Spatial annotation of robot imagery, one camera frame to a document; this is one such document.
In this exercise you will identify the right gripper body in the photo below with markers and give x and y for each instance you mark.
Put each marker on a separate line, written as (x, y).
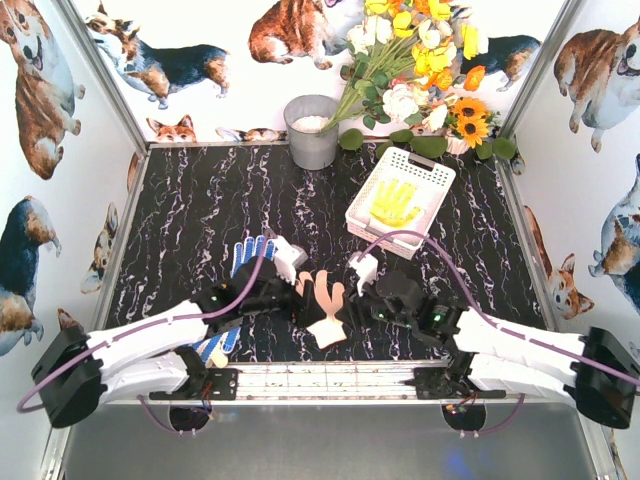
(358, 304)

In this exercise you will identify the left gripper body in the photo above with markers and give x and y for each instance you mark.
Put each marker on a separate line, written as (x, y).
(300, 305)

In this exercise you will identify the blue dotted glove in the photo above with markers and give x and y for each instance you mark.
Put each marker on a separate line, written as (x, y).
(225, 342)
(250, 247)

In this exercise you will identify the cream knit glove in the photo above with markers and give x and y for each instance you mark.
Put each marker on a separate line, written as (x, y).
(322, 303)

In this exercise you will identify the yellow coated work glove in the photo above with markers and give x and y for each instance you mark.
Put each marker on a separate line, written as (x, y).
(392, 204)

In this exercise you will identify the white plastic storage basket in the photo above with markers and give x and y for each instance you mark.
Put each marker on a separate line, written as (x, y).
(433, 181)

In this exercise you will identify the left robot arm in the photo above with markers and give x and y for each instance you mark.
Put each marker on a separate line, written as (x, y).
(157, 357)

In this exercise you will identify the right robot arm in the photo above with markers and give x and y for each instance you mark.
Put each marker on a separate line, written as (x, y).
(492, 358)

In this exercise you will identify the grey metal bucket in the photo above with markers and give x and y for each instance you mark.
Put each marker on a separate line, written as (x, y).
(312, 138)

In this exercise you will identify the sunflower pot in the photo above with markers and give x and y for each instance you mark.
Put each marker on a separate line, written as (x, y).
(469, 123)

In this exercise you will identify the artificial flower bouquet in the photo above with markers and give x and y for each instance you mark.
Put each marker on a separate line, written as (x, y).
(405, 57)

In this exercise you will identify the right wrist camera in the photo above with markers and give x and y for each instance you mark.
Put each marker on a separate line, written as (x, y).
(365, 266)

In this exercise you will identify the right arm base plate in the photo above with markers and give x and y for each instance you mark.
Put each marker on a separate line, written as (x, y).
(431, 383)

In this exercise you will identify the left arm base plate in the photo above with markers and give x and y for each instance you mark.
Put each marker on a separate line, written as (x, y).
(217, 384)

